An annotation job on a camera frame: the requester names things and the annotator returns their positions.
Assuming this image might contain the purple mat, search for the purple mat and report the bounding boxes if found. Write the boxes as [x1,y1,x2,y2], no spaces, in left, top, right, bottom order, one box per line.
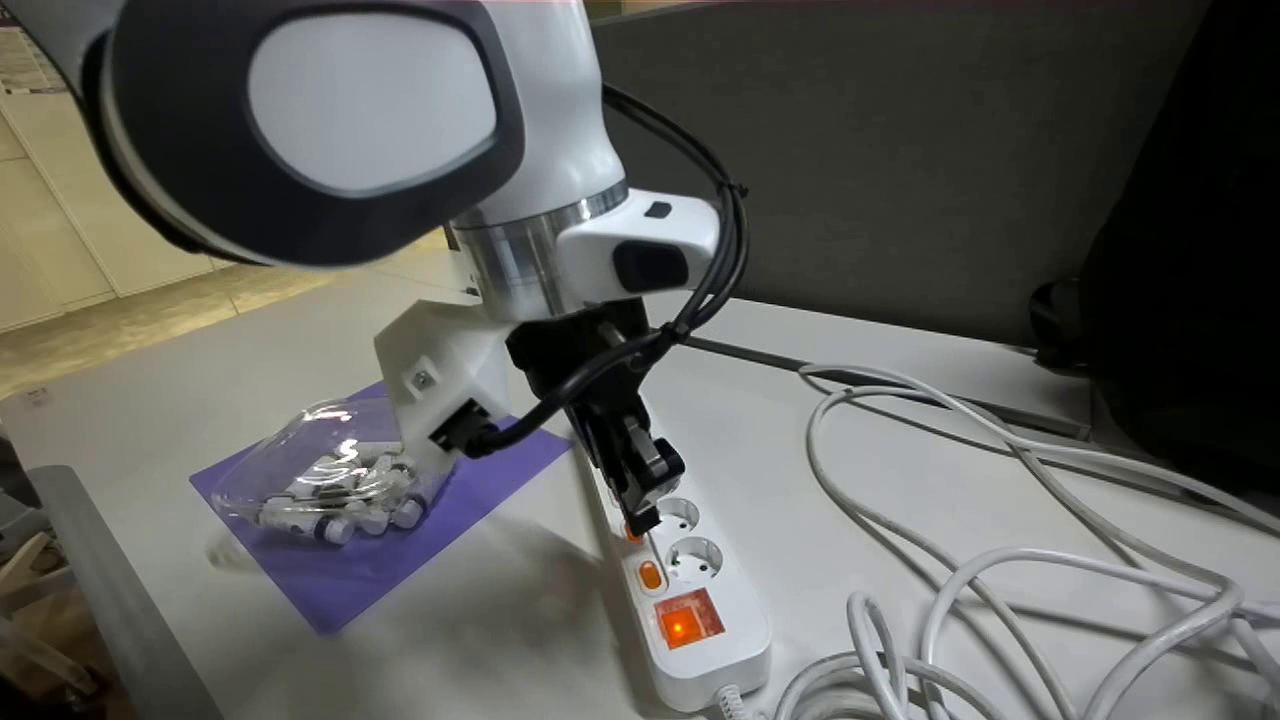
[188,376,577,638]

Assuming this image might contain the white power cable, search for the white power cable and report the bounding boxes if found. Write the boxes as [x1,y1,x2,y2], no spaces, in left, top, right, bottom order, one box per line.
[717,356,1280,720]

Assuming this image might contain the grey cylindrical adapters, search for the grey cylindrical adapters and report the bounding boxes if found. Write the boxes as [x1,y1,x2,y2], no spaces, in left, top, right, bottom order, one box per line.
[297,463,372,507]

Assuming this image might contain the clear plastic bag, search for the clear plastic bag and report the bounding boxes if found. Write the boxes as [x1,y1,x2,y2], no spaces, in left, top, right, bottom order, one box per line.
[202,395,442,551]

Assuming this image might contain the black bag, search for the black bag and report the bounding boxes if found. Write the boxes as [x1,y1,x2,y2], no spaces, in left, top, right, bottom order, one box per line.
[1026,0,1280,499]

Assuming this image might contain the white tube black cap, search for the white tube black cap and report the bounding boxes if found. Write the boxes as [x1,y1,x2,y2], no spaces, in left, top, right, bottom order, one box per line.
[376,490,430,532]
[254,495,324,539]
[315,510,366,551]

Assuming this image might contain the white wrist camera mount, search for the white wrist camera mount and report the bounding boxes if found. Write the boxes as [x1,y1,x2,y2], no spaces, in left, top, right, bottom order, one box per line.
[372,294,527,495]

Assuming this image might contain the white power strip orange switches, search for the white power strip orange switches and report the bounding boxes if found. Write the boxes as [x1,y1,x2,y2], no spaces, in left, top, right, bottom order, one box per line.
[573,423,775,720]

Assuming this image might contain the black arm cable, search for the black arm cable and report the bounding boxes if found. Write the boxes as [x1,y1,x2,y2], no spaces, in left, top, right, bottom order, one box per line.
[455,84,750,463]

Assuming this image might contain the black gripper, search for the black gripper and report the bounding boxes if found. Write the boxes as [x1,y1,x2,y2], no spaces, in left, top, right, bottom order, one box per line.
[505,294,692,539]

